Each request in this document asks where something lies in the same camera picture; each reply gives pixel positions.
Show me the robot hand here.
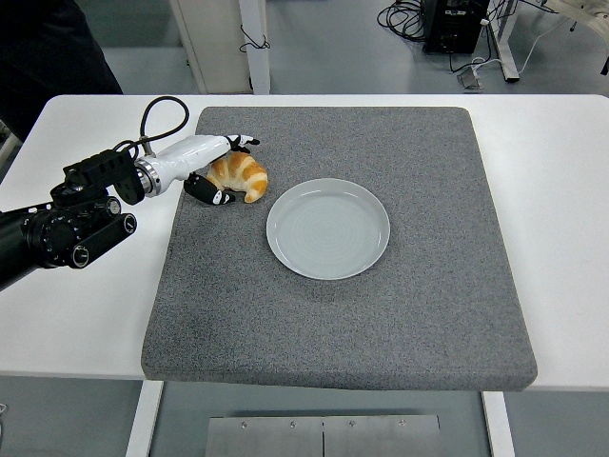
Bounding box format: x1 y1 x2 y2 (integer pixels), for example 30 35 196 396
150 134 262 208

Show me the golden croissant bread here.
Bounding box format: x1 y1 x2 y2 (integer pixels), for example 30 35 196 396
206 151 269 205

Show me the round grey plate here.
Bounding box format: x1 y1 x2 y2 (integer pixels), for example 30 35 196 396
265 177 392 281

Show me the grey metal plate with screws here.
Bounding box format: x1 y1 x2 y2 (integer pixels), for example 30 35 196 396
206 414 442 457

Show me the white cabinet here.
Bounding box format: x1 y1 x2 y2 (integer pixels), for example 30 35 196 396
169 0 253 94

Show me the person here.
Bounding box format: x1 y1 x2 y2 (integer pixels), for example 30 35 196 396
0 0 125 143

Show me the grey fabric mat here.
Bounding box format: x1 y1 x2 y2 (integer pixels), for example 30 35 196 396
141 105 540 393

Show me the white table leg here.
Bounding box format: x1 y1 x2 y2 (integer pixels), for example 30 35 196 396
124 380 165 457
481 390 517 457

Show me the clear plastic holder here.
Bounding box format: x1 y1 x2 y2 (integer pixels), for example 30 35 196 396
457 66 486 92

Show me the black computer case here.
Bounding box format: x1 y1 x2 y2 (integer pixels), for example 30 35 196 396
422 0 491 54

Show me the white desk leg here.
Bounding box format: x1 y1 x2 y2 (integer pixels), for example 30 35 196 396
489 0 521 84

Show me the white furniture post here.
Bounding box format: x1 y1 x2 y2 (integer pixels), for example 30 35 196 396
239 0 272 95

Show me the black cable on post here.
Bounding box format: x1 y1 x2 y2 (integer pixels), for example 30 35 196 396
239 23 271 53

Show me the white frame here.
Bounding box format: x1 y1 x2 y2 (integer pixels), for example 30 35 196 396
0 118 23 173

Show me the black cable bundle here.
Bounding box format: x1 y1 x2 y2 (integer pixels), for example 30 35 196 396
377 0 429 44

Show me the white cable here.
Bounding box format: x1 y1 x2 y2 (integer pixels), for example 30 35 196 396
469 13 572 77

